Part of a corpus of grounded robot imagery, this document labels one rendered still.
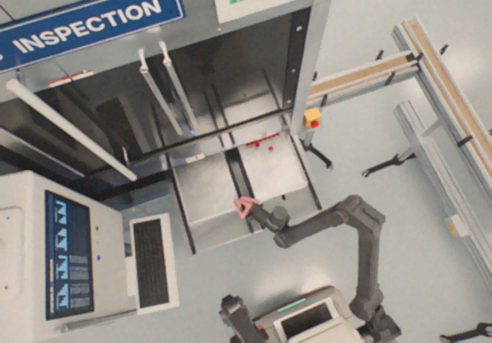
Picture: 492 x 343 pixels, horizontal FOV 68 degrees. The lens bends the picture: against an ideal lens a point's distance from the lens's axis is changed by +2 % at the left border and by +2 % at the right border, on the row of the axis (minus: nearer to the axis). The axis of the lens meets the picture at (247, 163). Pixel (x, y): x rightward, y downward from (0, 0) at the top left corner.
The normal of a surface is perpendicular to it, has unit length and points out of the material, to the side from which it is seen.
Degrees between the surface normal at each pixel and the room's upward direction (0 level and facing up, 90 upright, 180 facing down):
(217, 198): 0
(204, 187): 0
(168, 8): 90
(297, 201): 0
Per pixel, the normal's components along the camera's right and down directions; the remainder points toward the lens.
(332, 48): -0.04, -0.31
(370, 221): 0.14, -0.67
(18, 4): 0.32, 0.90
